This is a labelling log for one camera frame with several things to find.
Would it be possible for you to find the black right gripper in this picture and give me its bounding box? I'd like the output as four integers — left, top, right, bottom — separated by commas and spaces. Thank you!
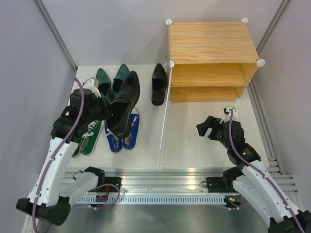
196, 115, 231, 150

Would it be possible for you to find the black leather shoe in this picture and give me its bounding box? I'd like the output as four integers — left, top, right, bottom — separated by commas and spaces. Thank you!
151, 63, 168, 106
106, 71, 140, 139

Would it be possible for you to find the white cabinet door panel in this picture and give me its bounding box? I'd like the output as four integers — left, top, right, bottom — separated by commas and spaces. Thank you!
159, 68, 173, 168

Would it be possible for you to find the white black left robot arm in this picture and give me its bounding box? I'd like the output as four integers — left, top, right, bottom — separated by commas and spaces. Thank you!
16, 88, 109, 226

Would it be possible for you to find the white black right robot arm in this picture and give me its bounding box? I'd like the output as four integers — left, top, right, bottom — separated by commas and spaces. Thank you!
196, 116, 311, 233

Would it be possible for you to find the left green leather shoe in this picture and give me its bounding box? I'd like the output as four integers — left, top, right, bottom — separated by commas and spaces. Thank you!
95, 68, 112, 103

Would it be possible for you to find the green leather shoe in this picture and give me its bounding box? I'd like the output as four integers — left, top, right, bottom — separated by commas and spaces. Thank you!
112, 64, 130, 98
95, 68, 112, 103

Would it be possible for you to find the right green leather shoe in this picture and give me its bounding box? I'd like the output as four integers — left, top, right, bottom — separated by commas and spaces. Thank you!
112, 64, 130, 98

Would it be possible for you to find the wooden shoe cabinet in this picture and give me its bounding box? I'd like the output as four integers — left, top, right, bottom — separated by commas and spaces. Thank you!
165, 18, 265, 102

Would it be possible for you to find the right green canvas sneaker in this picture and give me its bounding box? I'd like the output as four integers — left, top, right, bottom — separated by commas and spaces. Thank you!
80, 120, 103, 156

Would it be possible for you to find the green canvas sneaker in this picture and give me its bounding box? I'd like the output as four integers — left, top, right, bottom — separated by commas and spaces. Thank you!
72, 145, 80, 158
80, 120, 103, 156

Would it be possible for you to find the left blue canvas sneaker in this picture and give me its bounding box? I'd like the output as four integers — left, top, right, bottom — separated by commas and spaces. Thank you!
104, 120, 123, 154

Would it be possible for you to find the blue canvas sneaker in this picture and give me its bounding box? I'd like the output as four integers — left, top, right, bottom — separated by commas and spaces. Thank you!
104, 120, 123, 154
123, 107, 140, 151

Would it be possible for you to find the right blue canvas sneaker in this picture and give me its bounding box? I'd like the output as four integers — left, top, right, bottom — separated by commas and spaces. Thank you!
123, 107, 140, 151

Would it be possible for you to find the left green canvas sneaker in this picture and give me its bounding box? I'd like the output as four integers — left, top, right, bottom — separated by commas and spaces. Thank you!
72, 145, 80, 158

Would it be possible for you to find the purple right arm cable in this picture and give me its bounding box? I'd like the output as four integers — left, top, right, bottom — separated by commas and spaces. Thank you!
228, 109, 306, 233

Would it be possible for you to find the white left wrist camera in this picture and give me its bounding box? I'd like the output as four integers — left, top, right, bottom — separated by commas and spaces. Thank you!
83, 78, 101, 97

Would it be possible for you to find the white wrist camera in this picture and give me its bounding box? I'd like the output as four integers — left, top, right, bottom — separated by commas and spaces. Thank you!
220, 107, 239, 124
83, 78, 101, 97

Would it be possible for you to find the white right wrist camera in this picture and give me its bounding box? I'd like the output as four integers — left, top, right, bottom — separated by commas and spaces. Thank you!
220, 107, 239, 124

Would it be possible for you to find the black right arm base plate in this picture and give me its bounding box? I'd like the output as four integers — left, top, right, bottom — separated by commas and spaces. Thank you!
206, 177, 227, 193

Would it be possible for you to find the aluminium mounting rail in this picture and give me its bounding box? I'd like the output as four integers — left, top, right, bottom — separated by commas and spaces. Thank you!
61, 159, 298, 195

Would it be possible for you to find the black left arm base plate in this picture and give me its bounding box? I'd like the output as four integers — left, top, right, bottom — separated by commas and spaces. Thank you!
105, 177, 122, 195

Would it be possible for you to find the white slotted cable duct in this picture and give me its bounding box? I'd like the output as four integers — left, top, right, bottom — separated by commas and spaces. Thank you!
76, 194, 226, 205

